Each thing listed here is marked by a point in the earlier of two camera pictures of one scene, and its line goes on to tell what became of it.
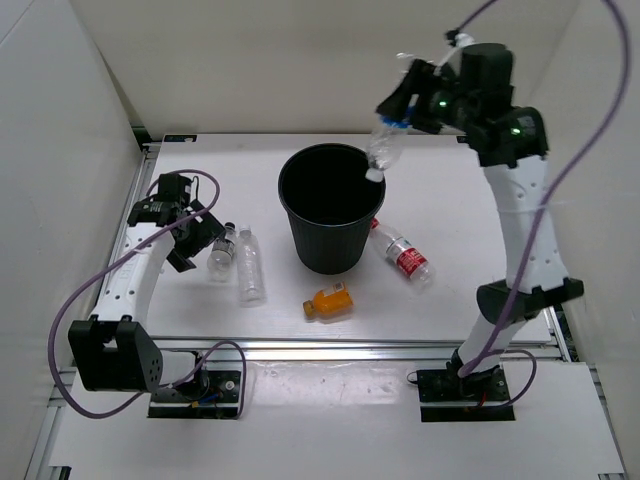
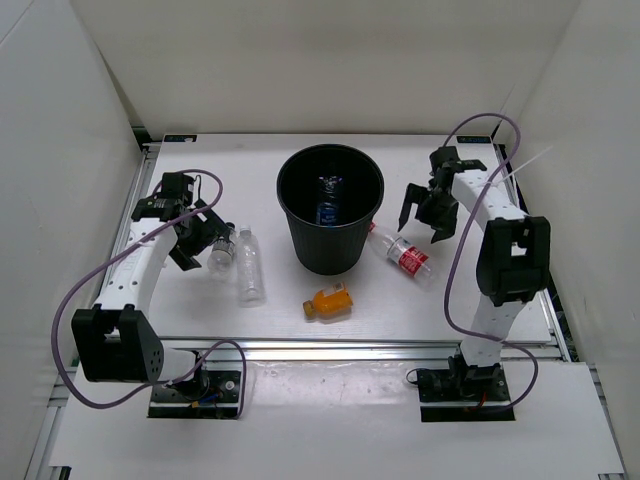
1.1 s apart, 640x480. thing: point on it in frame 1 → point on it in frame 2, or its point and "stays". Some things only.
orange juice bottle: x=330 y=307 stays
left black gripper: x=209 y=227 stays
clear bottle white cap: x=251 y=286 stays
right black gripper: x=420 y=81 → x=445 y=225
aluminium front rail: x=349 y=349 stays
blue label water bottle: x=385 y=145 → x=327 y=209
